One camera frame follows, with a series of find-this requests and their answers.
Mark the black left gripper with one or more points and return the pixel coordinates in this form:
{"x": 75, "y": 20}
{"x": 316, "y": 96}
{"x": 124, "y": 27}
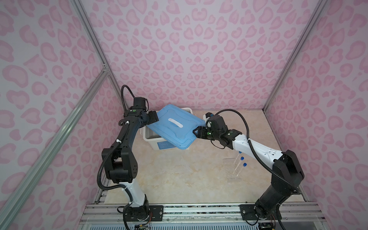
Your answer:
{"x": 153, "y": 116}

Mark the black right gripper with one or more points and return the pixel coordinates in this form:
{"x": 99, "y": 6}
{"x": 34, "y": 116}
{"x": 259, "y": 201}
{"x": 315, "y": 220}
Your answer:
{"x": 201, "y": 132}

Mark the white plastic storage bin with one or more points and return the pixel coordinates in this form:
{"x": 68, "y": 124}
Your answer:
{"x": 157, "y": 142}

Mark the blue plastic bin lid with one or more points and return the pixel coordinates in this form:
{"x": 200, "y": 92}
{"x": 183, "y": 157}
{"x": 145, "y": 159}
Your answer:
{"x": 176, "y": 126}

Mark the clear acrylic test tube rack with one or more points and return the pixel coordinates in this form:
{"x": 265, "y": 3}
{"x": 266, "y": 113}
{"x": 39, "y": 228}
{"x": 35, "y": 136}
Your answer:
{"x": 230, "y": 164}

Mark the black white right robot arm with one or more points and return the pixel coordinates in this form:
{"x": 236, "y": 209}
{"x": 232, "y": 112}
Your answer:
{"x": 284, "y": 166}

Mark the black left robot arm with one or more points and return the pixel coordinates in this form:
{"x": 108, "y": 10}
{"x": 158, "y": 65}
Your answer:
{"x": 119, "y": 167}

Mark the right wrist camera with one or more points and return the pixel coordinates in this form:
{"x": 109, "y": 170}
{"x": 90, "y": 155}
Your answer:
{"x": 207, "y": 116}

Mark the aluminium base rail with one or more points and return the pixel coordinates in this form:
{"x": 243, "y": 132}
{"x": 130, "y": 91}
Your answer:
{"x": 205, "y": 216}

